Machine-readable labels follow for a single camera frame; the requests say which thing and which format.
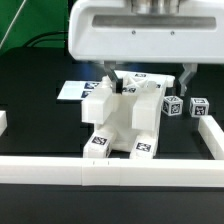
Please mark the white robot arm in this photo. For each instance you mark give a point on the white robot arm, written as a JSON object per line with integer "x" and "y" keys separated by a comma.
{"x": 156, "y": 6}

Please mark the white chair seat part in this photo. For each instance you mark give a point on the white chair seat part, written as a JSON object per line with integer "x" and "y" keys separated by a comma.
{"x": 126, "y": 133}

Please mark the white chair back frame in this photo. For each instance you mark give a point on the white chair back frame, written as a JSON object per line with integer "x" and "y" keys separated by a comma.
{"x": 101, "y": 102}

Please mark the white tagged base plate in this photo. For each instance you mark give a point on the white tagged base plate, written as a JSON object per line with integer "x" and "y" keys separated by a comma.
{"x": 76, "y": 90}

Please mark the white fence bar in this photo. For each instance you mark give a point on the white fence bar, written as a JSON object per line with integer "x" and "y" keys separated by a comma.
{"x": 212, "y": 135}
{"x": 111, "y": 172}
{"x": 3, "y": 121}

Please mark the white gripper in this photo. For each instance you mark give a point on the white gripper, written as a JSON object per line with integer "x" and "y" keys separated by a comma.
{"x": 187, "y": 31}

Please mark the white right fence bar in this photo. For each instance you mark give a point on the white right fence bar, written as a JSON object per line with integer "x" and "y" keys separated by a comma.
{"x": 212, "y": 135}

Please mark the white left fence bar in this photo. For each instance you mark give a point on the white left fence bar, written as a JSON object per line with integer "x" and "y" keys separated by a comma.
{"x": 3, "y": 121}

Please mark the white front fence bar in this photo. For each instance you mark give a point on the white front fence bar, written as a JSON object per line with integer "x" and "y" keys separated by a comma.
{"x": 111, "y": 172}

